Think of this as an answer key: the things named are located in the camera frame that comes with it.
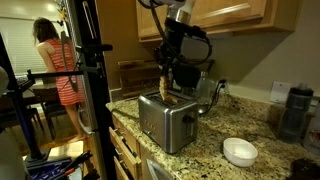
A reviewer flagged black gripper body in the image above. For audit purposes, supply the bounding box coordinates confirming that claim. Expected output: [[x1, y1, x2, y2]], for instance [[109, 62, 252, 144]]
[[154, 28, 184, 67]]

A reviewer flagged toasted bread slice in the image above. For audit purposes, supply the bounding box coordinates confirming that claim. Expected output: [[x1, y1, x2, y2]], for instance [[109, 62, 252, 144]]
[[165, 95, 178, 103]]

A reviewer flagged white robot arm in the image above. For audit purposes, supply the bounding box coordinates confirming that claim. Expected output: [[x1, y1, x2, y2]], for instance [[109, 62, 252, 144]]
[[147, 0, 195, 81]]

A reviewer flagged stainless steel two-slot toaster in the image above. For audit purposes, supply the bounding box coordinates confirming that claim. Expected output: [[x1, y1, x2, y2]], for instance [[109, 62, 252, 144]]
[[138, 90, 198, 154]]

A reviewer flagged black coffee maker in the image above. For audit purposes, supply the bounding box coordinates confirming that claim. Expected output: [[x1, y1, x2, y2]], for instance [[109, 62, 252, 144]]
[[172, 63, 201, 97]]

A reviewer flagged wooden cutting board stack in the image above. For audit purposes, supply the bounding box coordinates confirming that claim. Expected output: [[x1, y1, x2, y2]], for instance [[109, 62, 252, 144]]
[[118, 60, 161, 98]]

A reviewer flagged open wooden drawer stack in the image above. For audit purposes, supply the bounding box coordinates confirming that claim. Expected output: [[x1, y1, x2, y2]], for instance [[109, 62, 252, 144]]
[[109, 116, 142, 180]]

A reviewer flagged white ceramic bowl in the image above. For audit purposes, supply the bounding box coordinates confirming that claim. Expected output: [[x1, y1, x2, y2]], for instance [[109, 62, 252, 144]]
[[223, 138, 258, 167]]

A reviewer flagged person in striped dress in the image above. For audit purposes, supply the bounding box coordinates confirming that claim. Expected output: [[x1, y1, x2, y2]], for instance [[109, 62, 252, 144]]
[[33, 17, 86, 143]]

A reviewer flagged dark wooden dining chair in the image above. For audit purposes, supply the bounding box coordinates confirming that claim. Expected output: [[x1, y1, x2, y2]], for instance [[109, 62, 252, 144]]
[[32, 83, 81, 141]]

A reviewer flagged dark grey sports bottle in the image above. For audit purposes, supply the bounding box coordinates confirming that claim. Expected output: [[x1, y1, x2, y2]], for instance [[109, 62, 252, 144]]
[[277, 83, 314, 143]]

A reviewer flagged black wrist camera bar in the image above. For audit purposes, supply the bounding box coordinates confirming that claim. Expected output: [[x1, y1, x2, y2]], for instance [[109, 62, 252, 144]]
[[165, 18, 206, 39]]

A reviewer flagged upper wooden wall cabinet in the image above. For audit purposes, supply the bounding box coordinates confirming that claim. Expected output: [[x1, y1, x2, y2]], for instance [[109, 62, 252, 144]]
[[136, 0, 303, 42]]

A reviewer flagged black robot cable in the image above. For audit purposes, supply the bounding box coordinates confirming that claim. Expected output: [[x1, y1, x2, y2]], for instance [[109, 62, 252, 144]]
[[137, 0, 214, 67]]

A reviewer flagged black camera tripod stand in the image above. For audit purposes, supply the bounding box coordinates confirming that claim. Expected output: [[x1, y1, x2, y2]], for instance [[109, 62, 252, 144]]
[[26, 0, 118, 180]]

